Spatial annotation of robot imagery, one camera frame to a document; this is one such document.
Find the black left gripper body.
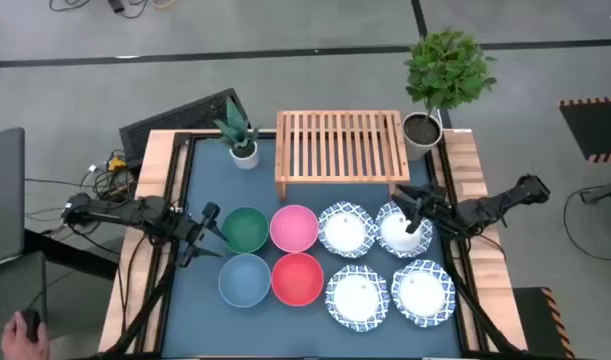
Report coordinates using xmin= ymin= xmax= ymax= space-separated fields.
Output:
xmin=174 ymin=201 xmax=222 ymax=267

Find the black hazard-striped floor mat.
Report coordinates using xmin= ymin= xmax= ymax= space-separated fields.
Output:
xmin=558 ymin=95 xmax=611 ymax=164
xmin=512 ymin=286 xmax=579 ymax=360

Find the large white plant pot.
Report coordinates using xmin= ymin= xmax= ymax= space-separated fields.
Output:
xmin=401 ymin=111 xmax=444 ymax=162

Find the black table frame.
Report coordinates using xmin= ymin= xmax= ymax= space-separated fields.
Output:
xmin=152 ymin=130 xmax=489 ymax=360

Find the black frame strut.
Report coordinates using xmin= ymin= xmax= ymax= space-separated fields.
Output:
xmin=439 ymin=234 xmax=524 ymax=360
xmin=102 ymin=238 xmax=184 ymax=360

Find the small white plant pot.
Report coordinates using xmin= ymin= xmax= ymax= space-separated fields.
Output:
xmin=228 ymin=140 xmax=261 ymax=171

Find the blue-grey table mat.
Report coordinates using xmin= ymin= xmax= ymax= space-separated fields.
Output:
xmin=162 ymin=137 xmax=464 ymax=359

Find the black computer mouse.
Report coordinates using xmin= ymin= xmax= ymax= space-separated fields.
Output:
xmin=19 ymin=308 xmax=42 ymax=344

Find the grey desk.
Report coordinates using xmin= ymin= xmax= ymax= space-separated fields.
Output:
xmin=0 ymin=127 xmax=26 ymax=269

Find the red plastic bowl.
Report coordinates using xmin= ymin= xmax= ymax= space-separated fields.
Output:
xmin=270 ymin=252 xmax=325 ymax=308

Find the black cable bundle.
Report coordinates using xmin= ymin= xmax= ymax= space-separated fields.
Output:
xmin=24 ymin=149 xmax=139 ymax=236

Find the grey stand base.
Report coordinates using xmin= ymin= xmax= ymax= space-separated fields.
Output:
xmin=579 ymin=177 xmax=611 ymax=205

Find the leafy green tree plant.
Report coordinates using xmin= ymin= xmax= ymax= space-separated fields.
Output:
xmin=403 ymin=29 xmax=499 ymax=119

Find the wooden slatted shelf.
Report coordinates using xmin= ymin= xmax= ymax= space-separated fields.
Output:
xmin=274 ymin=109 xmax=411 ymax=201

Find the blue plastic bowl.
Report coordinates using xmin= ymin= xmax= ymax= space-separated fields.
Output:
xmin=217 ymin=253 xmax=272 ymax=309

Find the green plastic bowl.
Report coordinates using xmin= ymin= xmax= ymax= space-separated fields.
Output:
xmin=220 ymin=206 xmax=270 ymax=255

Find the black cable loop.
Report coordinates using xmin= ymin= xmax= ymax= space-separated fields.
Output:
xmin=563 ymin=184 xmax=611 ymax=262

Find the pink plastic bowl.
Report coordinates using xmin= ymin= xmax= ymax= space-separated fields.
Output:
xmin=269 ymin=203 xmax=320 ymax=254

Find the black perforated floor mat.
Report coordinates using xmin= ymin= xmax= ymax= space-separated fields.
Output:
xmin=118 ymin=88 xmax=251 ymax=166

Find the blue patterned paper bowl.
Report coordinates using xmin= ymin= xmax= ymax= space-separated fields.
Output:
xmin=324 ymin=263 xmax=390 ymax=334
xmin=390 ymin=258 xmax=457 ymax=329
xmin=317 ymin=200 xmax=378 ymax=260
xmin=374 ymin=200 xmax=435 ymax=260

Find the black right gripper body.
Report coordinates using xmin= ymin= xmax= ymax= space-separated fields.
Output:
xmin=402 ymin=183 xmax=454 ymax=229

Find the black floor cable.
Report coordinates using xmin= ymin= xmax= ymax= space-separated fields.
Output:
xmin=48 ymin=0 xmax=151 ymax=19

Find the green snake plant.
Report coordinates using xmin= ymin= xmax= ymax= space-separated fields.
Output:
xmin=213 ymin=97 xmax=260 ymax=151

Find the person's hand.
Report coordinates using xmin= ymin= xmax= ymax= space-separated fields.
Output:
xmin=0 ymin=310 xmax=50 ymax=360

